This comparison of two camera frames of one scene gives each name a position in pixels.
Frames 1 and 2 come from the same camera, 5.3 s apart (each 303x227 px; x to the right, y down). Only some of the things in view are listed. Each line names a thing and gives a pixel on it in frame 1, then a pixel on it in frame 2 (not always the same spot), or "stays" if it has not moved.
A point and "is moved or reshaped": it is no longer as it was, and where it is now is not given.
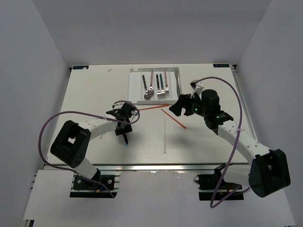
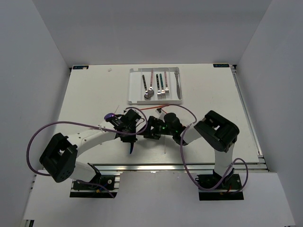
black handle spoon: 146,96 stays
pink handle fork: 166,88 stays
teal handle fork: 163,93 stays
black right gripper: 176,108 → 152,133
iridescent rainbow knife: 125,139 is moved or reshaped
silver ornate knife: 178,83 stays
